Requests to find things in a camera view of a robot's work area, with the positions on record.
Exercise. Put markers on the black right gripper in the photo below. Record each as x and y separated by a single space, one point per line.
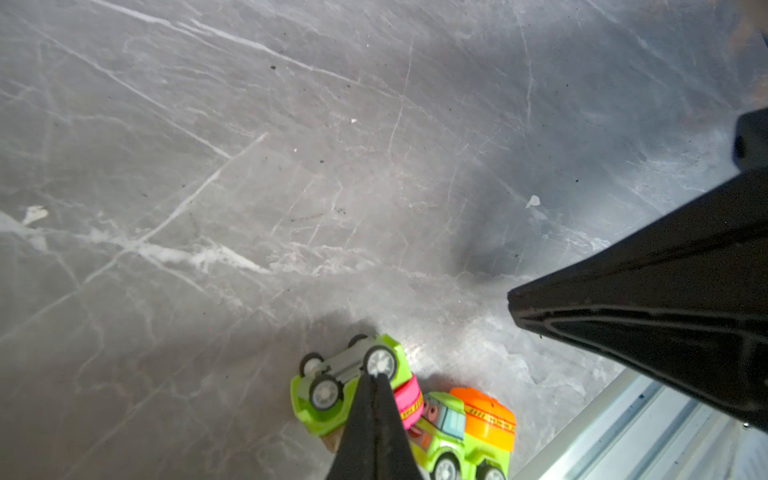
683 300

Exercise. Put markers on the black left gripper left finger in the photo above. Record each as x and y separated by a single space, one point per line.
356 457

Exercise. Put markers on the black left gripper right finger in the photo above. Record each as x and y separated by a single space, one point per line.
393 455

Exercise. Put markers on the green pink toy car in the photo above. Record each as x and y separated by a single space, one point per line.
323 392

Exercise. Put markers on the green orange toy car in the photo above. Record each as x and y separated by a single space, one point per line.
463 434

